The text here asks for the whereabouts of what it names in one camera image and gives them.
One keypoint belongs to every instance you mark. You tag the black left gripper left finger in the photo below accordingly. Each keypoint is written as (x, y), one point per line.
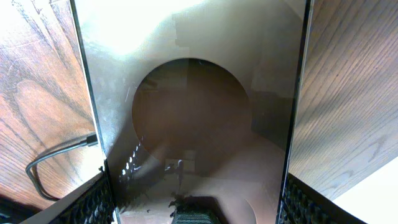
(91, 203)

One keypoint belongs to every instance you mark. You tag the rose gold Galaxy smartphone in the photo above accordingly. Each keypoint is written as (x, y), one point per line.
(194, 103)

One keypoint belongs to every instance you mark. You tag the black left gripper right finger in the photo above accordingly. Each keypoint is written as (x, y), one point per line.
(301, 204)

